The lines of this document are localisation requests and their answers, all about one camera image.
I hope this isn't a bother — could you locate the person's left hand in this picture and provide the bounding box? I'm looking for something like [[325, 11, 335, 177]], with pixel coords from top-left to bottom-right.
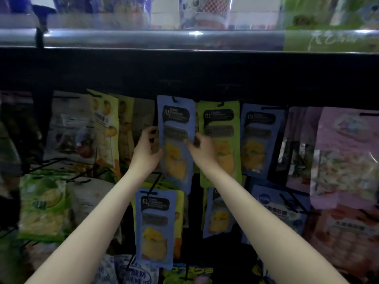
[[127, 126, 163, 181]]

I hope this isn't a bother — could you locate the person's right hand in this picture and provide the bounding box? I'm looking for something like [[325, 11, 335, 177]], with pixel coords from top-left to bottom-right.
[[185, 132, 223, 178]]

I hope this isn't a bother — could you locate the yellow orange-cube snack bag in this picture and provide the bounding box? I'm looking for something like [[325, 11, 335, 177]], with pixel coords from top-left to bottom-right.
[[115, 94, 136, 170], [88, 88, 122, 179]]

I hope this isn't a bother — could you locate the green dried mango packet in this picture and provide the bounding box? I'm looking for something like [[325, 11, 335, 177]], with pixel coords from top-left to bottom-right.
[[197, 100, 242, 188]]

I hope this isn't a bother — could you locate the white dried fruit pouch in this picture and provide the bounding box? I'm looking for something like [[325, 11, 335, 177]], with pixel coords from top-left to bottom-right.
[[68, 177, 123, 241]]

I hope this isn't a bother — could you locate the blue fruit roll candy packet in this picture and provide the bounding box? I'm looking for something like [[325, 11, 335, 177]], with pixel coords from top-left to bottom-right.
[[243, 183, 313, 245]]

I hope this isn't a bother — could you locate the green yellow-fruit snack bag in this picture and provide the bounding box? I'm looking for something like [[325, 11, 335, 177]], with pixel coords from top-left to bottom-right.
[[18, 173, 75, 241]]

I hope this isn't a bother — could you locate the pink marshmallow packet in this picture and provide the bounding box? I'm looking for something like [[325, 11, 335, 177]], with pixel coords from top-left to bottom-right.
[[310, 106, 379, 211]]

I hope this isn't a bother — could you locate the red sliced snack bag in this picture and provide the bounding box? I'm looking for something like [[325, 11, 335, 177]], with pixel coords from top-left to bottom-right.
[[311, 204, 379, 277]]

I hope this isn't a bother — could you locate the person's left forearm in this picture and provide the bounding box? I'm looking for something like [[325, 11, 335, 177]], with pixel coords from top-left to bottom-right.
[[26, 171, 156, 284]]

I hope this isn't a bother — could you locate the person's right forearm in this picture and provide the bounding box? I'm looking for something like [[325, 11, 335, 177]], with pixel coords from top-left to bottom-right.
[[204, 168, 350, 284]]

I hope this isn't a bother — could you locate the white red-pattern cup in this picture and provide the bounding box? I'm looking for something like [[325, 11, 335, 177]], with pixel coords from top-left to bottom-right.
[[179, 0, 233, 30]]

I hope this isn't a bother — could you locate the row of blue white cups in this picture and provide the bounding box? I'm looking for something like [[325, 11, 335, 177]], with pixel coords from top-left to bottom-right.
[[0, 0, 152, 30]]

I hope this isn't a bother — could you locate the row of green packets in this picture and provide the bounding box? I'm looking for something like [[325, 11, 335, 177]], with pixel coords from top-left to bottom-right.
[[278, 0, 379, 30]]

